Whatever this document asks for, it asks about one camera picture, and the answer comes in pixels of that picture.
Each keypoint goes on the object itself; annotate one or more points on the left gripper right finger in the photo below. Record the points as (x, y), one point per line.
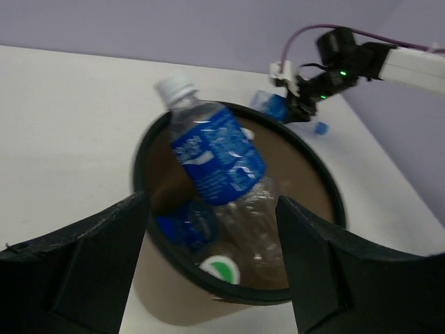
(342, 283)

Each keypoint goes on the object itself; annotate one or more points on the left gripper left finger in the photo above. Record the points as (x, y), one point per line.
(75, 279)

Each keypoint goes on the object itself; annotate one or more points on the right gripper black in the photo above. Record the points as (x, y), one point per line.
(302, 108)

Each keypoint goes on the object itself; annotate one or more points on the blue label bottle top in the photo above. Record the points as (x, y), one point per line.
(273, 105)

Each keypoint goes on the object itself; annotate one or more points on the blue label bottle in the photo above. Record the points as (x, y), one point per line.
(273, 105)
(210, 145)
(192, 225)

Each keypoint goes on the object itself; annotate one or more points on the green label bottle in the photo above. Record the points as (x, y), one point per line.
(221, 260)

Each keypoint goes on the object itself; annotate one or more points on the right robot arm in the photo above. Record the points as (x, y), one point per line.
(345, 62)

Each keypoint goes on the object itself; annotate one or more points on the brown bin with black rim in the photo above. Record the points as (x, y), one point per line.
(167, 283)

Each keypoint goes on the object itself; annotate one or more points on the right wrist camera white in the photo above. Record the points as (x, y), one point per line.
(281, 75)

